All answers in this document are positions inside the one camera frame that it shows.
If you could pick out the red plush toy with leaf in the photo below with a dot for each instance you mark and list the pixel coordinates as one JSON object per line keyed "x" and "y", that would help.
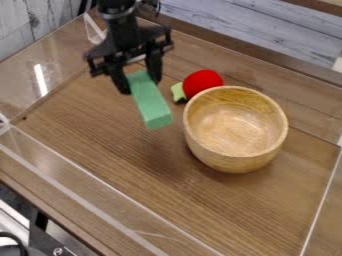
{"x": 195, "y": 83}

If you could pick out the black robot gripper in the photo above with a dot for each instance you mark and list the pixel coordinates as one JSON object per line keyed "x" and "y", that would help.
{"x": 128, "y": 42}

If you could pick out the brown wooden bowl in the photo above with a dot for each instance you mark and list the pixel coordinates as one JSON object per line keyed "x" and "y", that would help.
{"x": 235, "y": 128}

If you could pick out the green rectangular block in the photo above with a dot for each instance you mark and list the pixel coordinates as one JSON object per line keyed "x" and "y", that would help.
{"x": 149, "y": 101}

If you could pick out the black metal table leg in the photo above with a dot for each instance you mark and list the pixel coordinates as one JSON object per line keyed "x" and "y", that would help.
{"x": 40, "y": 240}

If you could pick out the clear acrylic tray wall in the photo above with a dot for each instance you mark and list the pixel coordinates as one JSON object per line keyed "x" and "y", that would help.
{"x": 124, "y": 186}

